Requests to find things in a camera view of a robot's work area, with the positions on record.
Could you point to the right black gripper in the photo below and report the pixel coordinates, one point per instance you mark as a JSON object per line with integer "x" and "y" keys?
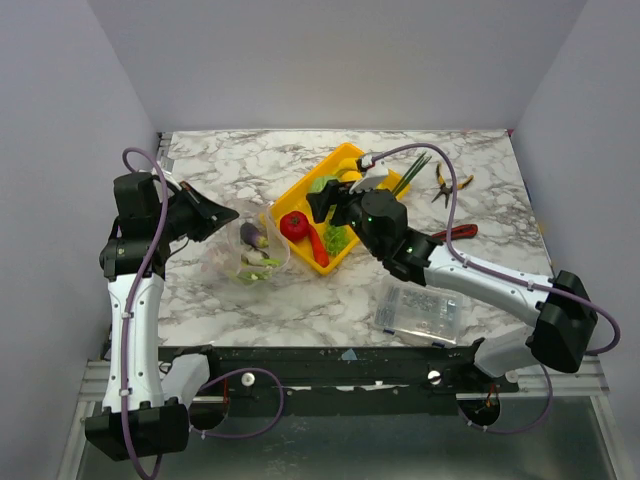
{"x": 334, "y": 204}

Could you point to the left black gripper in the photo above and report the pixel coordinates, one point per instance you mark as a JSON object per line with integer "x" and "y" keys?
{"x": 210, "y": 214}

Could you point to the purple eggplant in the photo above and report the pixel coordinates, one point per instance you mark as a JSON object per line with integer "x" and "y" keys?
{"x": 252, "y": 236}

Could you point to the clear zip top bag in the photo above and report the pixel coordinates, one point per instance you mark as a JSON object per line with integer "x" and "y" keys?
{"x": 221, "y": 259}

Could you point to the celery stalk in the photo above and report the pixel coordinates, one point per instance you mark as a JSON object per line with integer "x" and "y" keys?
{"x": 251, "y": 274}

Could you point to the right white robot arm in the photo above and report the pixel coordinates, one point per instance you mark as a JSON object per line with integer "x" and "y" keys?
{"x": 556, "y": 315}

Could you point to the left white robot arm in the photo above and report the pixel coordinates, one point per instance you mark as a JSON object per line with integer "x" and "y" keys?
{"x": 143, "y": 412}

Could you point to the green cabbage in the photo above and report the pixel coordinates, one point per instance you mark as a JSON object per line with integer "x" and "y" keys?
{"x": 319, "y": 183}

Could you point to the red tomato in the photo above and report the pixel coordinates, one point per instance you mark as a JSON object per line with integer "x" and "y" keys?
{"x": 294, "y": 226}

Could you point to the green lettuce leaf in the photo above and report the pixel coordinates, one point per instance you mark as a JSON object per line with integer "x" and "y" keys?
{"x": 336, "y": 239}

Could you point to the yellow plastic tray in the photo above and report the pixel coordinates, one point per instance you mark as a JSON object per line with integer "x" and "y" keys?
{"x": 294, "y": 199}

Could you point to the yellow banana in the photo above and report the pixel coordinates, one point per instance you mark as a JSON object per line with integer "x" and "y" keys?
{"x": 348, "y": 164}

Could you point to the red chili pepper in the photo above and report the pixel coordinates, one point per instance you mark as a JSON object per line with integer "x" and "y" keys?
{"x": 319, "y": 252}

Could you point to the green chives bunch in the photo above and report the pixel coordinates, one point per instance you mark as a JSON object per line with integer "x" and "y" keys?
{"x": 410, "y": 174}

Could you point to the red utility knife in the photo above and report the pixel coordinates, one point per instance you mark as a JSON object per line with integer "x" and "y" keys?
{"x": 465, "y": 231}

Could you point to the clear plastic screw box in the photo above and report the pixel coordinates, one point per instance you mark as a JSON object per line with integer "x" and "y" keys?
{"x": 420, "y": 315}

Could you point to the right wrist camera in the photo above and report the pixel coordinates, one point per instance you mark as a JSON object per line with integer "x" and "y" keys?
{"x": 373, "y": 172}

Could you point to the yellow handled pliers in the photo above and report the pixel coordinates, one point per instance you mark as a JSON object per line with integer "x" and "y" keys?
{"x": 446, "y": 190}

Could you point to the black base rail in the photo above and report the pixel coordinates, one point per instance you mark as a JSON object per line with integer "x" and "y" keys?
{"x": 334, "y": 381}

